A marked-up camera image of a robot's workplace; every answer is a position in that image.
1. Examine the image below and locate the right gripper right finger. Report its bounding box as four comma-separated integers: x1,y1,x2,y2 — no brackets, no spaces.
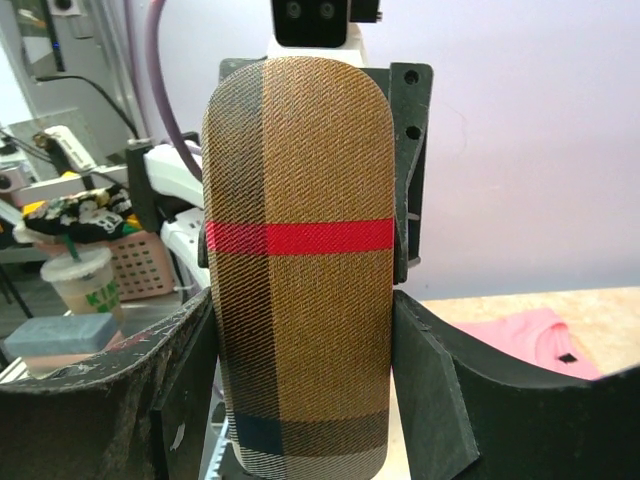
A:
392,291,639,479

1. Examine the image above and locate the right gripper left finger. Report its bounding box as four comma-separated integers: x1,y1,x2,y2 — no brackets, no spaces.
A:
1,290,218,479

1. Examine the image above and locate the plaid brown glasses case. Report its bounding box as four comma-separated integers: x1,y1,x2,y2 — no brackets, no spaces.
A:
202,57,395,479

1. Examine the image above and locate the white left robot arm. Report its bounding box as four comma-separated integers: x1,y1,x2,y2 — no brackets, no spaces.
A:
144,144,210,296

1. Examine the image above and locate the folded pink t-shirt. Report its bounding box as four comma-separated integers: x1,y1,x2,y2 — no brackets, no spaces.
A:
455,308,602,380

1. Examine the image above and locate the plastic iced drink cup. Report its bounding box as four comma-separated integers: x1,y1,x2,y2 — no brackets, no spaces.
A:
40,243,124,326

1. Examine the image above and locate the pink perforated basket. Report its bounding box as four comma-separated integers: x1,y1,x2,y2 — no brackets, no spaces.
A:
108,231,175,302

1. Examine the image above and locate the black floral fabric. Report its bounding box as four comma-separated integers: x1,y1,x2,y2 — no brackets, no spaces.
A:
22,185,141,244

